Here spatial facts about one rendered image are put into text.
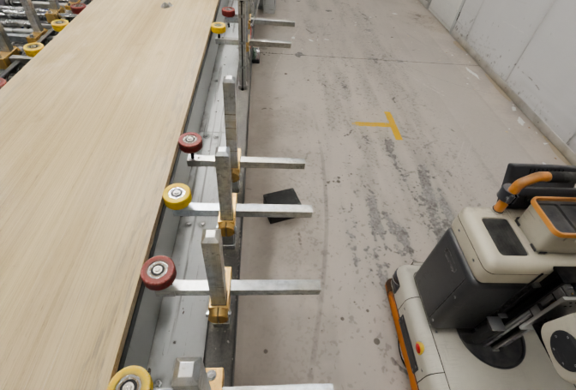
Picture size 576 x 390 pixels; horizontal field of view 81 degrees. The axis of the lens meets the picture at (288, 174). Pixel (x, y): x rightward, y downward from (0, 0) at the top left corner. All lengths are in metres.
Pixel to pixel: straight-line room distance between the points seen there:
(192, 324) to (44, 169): 0.65
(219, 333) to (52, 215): 0.56
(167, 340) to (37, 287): 0.38
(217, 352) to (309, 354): 0.81
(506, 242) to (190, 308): 1.03
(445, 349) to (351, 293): 0.53
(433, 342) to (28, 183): 1.54
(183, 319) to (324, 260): 1.04
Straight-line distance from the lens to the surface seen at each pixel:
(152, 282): 0.89
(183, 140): 1.23
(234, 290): 0.95
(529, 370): 1.80
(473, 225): 1.31
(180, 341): 1.13
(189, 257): 1.25
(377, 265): 2.05
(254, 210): 1.06
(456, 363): 1.65
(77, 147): 1.30
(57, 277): 0.99
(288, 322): 1.80
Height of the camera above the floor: 1.67
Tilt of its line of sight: 45 degrees down
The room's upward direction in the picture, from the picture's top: 7 degrees clockwise
